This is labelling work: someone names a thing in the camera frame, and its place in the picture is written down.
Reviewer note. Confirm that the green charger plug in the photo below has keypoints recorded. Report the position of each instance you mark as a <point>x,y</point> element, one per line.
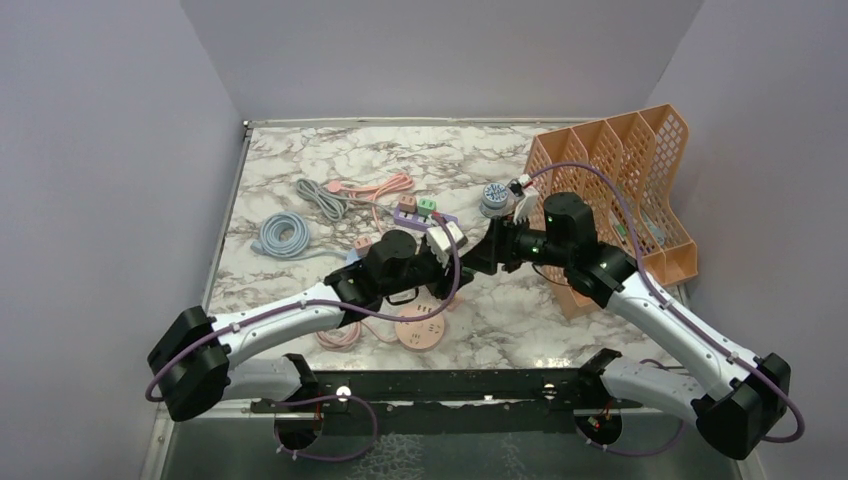
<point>426,207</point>

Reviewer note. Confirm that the blue round power socket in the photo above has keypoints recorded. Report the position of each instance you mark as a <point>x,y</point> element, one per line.
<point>352,257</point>

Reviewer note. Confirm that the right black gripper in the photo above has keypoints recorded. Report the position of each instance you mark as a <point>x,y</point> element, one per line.
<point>498,247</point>

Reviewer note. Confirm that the orange mesh file organizer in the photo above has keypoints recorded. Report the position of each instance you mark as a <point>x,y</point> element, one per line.
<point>624,168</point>

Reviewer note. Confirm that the blue patterned tape roll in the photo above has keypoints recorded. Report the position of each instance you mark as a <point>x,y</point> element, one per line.
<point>494,200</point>

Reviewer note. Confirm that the dusty pink charger plug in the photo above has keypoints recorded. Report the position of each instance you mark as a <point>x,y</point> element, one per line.
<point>362,246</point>

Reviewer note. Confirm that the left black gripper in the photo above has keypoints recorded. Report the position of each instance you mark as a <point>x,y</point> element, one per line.
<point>444,280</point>

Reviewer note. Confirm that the pink round power socket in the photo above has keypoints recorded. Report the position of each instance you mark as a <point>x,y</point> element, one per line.
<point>421,335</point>

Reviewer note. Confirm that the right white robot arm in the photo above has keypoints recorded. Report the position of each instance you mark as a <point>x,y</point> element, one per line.
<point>735,396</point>

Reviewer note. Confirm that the purple power strip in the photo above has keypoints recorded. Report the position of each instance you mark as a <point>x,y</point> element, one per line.
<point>413,221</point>

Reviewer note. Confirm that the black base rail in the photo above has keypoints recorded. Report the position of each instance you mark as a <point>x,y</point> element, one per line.
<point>433,402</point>

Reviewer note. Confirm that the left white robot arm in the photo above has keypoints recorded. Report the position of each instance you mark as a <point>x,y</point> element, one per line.
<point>194,362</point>

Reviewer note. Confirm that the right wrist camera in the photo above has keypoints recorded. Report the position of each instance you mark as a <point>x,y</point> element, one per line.
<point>525,195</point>

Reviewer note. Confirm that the pink dual USB charger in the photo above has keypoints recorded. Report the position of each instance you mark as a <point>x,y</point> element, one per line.
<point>407,204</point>

